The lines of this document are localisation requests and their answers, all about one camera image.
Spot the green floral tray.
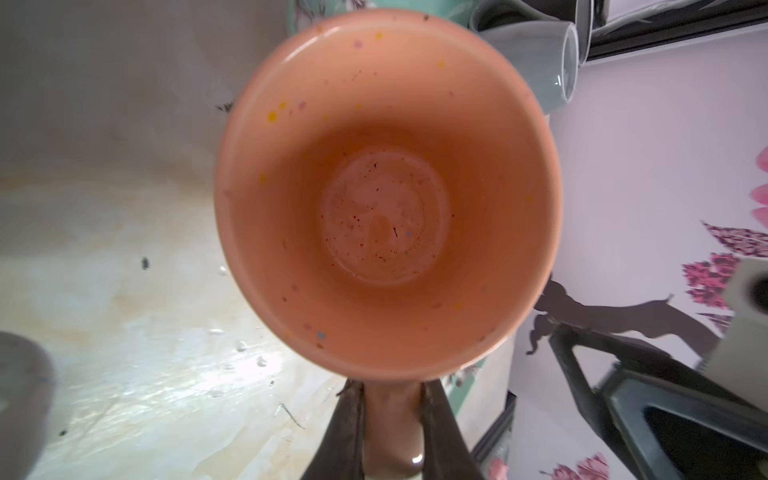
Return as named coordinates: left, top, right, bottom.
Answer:
left=287, top=0, right=479, bottom=31

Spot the light grey mug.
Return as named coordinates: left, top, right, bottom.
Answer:
left=469, top=1, right=594, bottom=114

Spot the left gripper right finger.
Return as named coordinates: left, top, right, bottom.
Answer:
left=421, top=380, right=483, bottom=480

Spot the orange cream scalloped mug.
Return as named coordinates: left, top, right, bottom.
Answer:
left=214, top=8, right=563, bottom=478

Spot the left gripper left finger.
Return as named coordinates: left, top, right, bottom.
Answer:
left=300, top=379, right=365, bottom=480

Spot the cream speckled mug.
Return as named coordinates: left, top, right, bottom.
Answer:
left=1, top=332, right=55, bottom=479

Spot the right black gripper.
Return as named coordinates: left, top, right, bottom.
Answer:
left=549, top=324, right=767, bottom=479

